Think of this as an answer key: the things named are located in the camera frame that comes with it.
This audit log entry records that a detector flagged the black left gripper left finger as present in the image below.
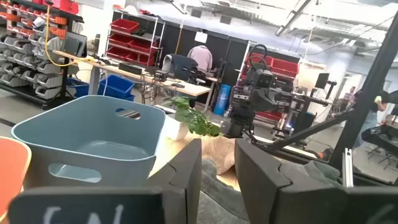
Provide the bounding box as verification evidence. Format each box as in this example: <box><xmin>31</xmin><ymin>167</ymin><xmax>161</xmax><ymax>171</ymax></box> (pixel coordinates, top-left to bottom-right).
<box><xmin>8</xmin><ymin>139</ymin><xmax>202</xmax><ymax>224</ymax></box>

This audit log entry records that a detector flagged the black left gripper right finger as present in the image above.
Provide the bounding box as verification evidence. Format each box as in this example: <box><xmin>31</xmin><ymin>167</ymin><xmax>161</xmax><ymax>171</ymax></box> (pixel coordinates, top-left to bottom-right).
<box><xmin>235</xmin><ymin>139</ymin><xmax>398</xmax><ymax>224</ymax></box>

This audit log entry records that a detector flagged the dark green hat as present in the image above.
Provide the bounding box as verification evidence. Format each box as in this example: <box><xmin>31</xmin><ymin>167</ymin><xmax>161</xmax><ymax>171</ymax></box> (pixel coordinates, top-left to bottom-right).
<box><xmin>196</xmin><ymin>158</ymin><xmax>343</xmax><ymax>224</ymax></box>

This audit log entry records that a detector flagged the beige hat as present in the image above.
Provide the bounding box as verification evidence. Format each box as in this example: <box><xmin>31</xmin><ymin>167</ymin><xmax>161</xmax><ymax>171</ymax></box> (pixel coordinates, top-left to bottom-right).
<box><xmin>198</xmin><ymin>135</ymin><xmax>237</xmax><ymax>175</ymax></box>

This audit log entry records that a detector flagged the blue cylinder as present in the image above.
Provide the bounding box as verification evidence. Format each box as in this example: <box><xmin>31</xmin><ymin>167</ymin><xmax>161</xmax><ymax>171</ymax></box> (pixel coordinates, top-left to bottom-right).
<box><xmin>213</xmin><ymin>83</ymin><xmax>233</xmax><ymax>116</ymax></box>

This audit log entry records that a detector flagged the white shelf with red bins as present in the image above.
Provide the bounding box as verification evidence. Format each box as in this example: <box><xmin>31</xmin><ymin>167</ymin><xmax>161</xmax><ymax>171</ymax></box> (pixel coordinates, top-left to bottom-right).
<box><xmin>236</xmin><ymin>40</ymin><xmax>301</xmax><ymax>125</ymax></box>

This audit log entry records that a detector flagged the green plant in white pot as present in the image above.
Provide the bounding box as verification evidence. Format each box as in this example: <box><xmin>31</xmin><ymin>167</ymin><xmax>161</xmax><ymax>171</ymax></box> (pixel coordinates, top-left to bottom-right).
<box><xmin>160</xmin><ymin>95</ymin><xmax>223</xmax><ymax>142</ymax></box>

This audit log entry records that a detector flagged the black monitor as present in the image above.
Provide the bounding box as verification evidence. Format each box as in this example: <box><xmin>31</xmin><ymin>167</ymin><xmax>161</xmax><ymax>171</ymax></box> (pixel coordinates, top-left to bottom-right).
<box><xmin>314</xmin><ymin>72</ymin><xmax>330</xmax><ymax>90</ymax></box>

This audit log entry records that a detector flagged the person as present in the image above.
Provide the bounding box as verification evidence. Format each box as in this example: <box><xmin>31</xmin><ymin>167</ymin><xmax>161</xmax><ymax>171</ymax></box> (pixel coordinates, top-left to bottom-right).
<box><xmin>353</xmin><ymin>90</ymin><xmax>391</xmax><ymax>150</ymax></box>
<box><xmin>187</xmin><ymin>45</ymin><xmax>214</xmax><ymax>75</ymax></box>

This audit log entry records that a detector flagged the wooden desk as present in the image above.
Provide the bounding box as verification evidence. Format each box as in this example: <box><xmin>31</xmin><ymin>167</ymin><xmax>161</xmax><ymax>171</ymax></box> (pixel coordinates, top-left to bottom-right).
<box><xmin>52</xmin><ymin>49</ymin><xmax>212</xmax><ymax>113</ymax></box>

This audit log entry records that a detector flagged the white sign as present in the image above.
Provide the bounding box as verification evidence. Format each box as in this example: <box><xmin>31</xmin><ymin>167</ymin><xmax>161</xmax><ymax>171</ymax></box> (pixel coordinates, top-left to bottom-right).
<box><xmin>194</xmin><ymin>30</ymin><xmax>208</xmax><ymax>44</ymax></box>

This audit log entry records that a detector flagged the dark grey bag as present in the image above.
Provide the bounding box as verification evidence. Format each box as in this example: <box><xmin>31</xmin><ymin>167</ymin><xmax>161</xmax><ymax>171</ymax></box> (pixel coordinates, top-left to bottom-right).
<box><xmin>161</xmin><ymin>54</ymin><xmax>200</xmax><ymax>82</ymax></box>

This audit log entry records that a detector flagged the blue plastic basket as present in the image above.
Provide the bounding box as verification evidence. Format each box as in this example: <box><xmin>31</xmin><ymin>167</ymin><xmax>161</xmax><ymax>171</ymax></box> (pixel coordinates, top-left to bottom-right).
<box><xmin>11</xmin><ymin>95</ymin><xmax>167</xmax><ymax>189</ymax></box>

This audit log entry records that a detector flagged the large blue floor bin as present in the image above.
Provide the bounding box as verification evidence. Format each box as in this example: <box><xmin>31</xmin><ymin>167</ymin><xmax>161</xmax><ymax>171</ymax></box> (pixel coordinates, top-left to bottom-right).
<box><xmin>98</xmin><ymin>73</ymin><xmax>136</xmax><ymax>100</ymax></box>

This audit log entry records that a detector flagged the black folding chair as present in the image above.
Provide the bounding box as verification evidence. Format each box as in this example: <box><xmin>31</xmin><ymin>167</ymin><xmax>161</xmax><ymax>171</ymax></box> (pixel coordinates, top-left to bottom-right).
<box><xmin>362</xmin><ymin>124</ymin><xmax>398</xmax><ymax>170</ymax></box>

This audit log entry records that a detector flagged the small blue floor bin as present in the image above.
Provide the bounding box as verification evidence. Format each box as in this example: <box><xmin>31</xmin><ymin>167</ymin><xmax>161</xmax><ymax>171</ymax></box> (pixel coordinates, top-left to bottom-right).
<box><xmin>66</xmin><ymin>77</ymin><xmax>90</xmax><ymax>99</ymax></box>

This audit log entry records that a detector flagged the orange plastic basket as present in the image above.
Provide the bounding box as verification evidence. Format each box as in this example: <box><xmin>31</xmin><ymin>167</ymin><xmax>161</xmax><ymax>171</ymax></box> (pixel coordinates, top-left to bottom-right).
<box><xmin>0</xmin><ymin>136</ymin><xmax>32</xmax><ymax>223</ymax></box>

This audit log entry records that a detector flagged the rack with grey orange bins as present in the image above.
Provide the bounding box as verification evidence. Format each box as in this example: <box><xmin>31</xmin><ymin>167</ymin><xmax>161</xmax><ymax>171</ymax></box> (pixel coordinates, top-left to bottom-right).
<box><xmin>0</xmin><ymin>0</ymin><xmax>88</xmax><ymax>110</ymax></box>

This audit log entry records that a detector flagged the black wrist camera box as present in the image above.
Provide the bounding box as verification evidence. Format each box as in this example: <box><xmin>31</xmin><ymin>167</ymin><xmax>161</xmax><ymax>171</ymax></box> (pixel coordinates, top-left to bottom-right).
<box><xmin>254</xmin><ymin>68</ymin><xmax>276</xmax><ymax>90</ymax></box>

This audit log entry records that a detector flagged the black frame brace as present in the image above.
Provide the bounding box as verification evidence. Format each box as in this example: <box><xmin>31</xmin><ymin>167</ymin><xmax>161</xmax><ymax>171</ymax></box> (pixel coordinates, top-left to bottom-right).
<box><xmin>267</xmin><ymin>108</ymin><xmax>355</xmax><ymax>152</ymax></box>

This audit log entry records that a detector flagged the silver aluminium bracket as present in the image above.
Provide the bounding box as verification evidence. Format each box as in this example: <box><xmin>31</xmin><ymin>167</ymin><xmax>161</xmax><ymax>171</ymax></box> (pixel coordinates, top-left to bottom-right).
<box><xmin>341</xmin><ymin>147</ymin><xmax>354</xmax><ymax>188</ymax></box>

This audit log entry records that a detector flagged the black frame post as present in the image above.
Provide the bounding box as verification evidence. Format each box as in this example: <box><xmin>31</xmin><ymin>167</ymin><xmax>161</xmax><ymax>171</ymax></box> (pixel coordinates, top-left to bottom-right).
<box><xmin>328</xmin><ymin>12</ymin><xmax>398</xmax><ymax>170</ymax></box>

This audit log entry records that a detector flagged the wire shelf with red bins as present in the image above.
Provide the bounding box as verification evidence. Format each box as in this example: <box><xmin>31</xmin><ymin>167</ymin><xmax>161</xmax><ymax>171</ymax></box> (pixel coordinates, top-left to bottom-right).
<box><xmin>104</xmin><ymin>8</ymin><xmax>166</xmax><ymax>68</ymax></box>

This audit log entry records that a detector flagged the yellow cable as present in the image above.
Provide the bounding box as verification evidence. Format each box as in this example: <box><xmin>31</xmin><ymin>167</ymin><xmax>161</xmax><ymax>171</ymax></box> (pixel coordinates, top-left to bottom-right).
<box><xmin>44</xmin><ymin>6</ymin><xmax>94</xmax><ymax>68</ymax></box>

